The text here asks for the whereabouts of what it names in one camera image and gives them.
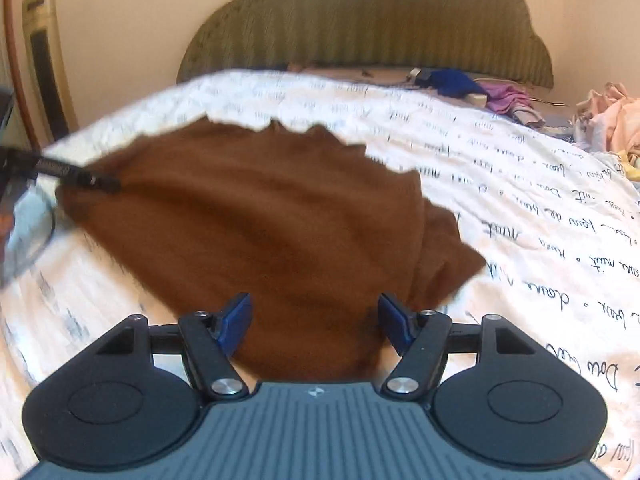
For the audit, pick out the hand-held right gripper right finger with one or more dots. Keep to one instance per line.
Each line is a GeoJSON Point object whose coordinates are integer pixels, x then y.
{"type": "Point", "coordinates": [395, 324]}

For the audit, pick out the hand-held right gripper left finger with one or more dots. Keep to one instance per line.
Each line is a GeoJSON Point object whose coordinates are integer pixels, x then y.
{"type": "Point", "coordinates": [235, 325]}

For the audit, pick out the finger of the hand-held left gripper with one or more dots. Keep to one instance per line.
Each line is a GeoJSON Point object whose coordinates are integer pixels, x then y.
{"type": "Point", "coordinates": [65, 170]}

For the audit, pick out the brown knit sweater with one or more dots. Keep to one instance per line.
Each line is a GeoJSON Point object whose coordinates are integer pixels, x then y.
{"type": "Point", "coordinates": [275, 220]}

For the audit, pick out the pile of pink clothes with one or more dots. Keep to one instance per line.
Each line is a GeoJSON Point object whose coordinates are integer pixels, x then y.
{"type": "Point", "coordinates": [615, 120]}

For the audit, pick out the standing air conditioner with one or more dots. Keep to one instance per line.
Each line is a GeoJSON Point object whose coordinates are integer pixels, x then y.
{"type": "Point", "coordinates": [47, 70]}

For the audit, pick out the white script-printed blanket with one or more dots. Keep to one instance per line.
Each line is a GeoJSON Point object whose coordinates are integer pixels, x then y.
{"type": "Point", "coordinates": [525, 220]}

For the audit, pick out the blue cloth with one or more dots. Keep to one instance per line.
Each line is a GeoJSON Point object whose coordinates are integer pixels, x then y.
{"type": "Point", "coordinates": [455, 82]}

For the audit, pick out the small white item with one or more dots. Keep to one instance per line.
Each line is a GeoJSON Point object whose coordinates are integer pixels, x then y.
{"type": "Point", "coordinates": [417, 75]}

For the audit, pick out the purple cloth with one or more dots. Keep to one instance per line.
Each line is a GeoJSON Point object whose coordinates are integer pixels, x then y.
{"type": "Point", "coordinates": [505, 97]}

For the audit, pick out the green upholstered headboard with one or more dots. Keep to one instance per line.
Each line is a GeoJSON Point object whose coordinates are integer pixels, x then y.
{"type": "Point", "coordinates": [375, 20]}

